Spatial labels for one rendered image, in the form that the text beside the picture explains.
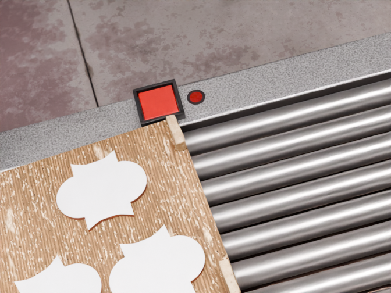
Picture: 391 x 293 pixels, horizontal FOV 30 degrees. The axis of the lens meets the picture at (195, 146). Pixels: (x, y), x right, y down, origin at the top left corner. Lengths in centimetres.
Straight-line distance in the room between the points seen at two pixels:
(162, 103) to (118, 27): 141
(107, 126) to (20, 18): 156
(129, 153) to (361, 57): 44
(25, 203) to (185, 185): 26
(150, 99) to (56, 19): 151
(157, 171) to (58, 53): 150
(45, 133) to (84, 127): 7
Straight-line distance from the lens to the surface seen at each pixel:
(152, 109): 124
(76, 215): 114
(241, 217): 113
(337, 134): 121
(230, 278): 104
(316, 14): 260
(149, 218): 112
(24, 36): 271
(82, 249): 112
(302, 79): 127
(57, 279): 111
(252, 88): 126
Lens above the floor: 193
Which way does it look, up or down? 57 degrees down
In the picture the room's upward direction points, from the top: 11 degrees counter-clockwise
